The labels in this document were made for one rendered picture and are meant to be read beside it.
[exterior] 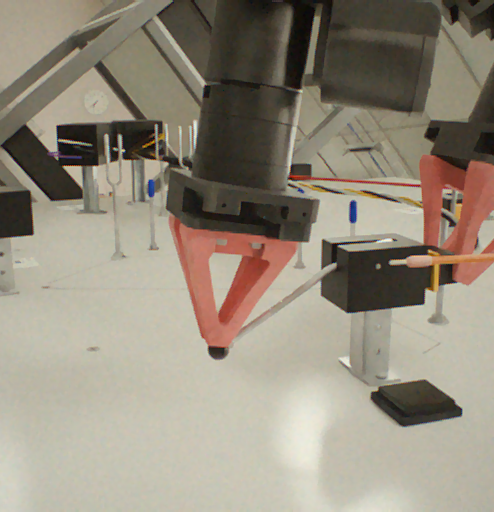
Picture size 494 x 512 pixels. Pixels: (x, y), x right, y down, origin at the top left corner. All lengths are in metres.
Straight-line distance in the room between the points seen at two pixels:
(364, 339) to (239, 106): 0.17
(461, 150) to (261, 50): 0.16
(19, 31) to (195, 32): 6.57
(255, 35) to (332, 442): 0.22
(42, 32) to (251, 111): 7.67
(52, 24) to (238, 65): 7.69
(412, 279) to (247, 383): 0.13
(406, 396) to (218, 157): 0.18
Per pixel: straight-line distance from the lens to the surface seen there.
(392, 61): 0.37
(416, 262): 0.34
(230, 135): 0.38
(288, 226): 0.37
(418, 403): 0.41
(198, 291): 0.39
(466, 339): 0.55
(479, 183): 0.44
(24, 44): 7.99
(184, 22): 1.49
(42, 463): 0.37
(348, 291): 0.42
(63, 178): 1.39
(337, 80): 0.38
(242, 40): 0.38
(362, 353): 0.45
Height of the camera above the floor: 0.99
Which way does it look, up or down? 11 degrees up
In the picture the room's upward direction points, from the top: 46 degrees clockwise
